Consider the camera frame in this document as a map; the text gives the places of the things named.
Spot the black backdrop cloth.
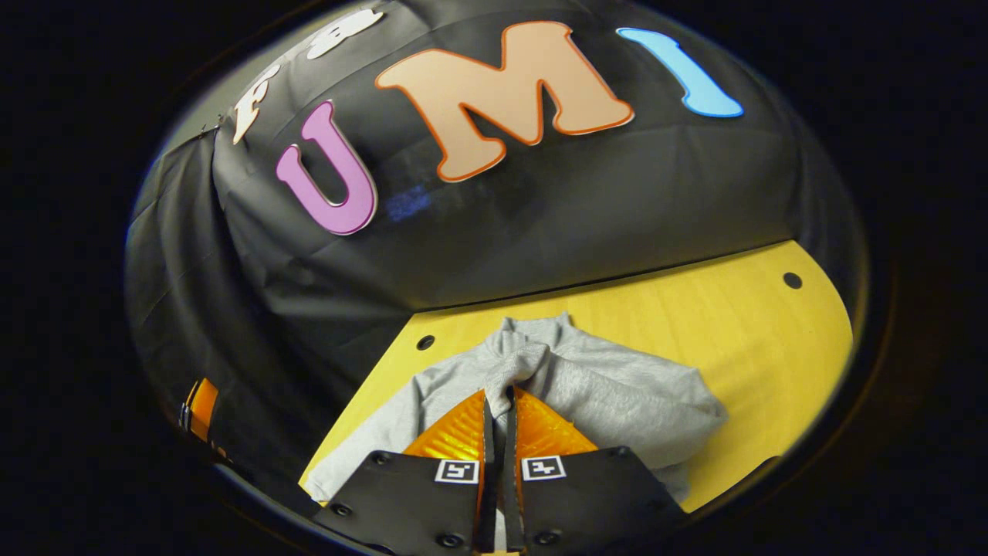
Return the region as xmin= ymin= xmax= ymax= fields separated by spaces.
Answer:
xmin=123 ymin=0 xmax=869 ymax=499

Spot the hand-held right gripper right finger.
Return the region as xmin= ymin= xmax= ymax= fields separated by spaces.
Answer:
xmin=502 ymin=386 xmax=689 ymax=554

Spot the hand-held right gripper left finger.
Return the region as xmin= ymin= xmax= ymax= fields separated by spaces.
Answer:
xmin=313 ymin=388 xmax=499 ymax=554

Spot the gray zip-neck sweatshirt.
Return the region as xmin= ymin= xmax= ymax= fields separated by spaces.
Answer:
xmin=303 ymin=311 xmax=730 ymax=508

